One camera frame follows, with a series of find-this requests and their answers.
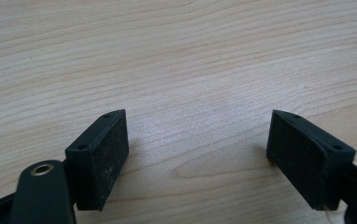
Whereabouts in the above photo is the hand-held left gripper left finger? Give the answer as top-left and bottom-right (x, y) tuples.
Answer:
(64, 108), (130, 212)

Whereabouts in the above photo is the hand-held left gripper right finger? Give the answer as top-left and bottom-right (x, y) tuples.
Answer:
(265, 109), (357, 211)

